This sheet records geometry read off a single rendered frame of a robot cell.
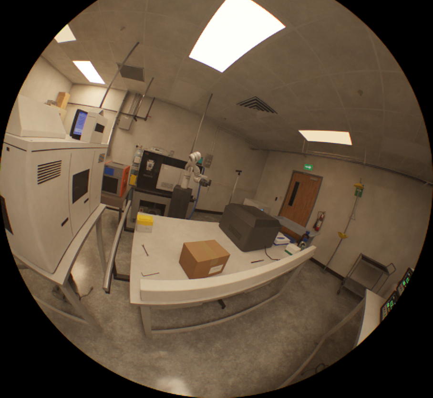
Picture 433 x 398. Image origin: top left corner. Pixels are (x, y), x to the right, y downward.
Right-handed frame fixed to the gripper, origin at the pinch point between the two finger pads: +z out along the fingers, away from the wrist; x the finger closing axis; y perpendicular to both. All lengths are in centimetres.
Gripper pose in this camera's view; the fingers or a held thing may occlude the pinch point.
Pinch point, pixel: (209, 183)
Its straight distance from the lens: 128.1
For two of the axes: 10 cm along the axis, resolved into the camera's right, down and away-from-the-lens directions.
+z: 4.3, 2.3, -8.7
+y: -3.0, 9.5, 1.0
